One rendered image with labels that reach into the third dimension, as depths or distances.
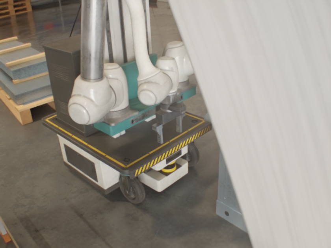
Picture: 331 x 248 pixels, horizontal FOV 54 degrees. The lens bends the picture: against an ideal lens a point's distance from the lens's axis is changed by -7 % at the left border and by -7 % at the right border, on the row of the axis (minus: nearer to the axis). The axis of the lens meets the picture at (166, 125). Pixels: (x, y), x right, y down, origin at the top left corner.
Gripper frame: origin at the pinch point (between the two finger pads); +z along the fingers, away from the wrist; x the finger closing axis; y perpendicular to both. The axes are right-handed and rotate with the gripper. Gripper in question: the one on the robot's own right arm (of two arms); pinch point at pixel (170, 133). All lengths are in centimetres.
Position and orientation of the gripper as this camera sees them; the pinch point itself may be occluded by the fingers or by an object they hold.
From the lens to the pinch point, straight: 167.4
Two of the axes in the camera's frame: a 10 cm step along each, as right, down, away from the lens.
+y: -7.2, -3.0, 6.2
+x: -6.9, 3.7, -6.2
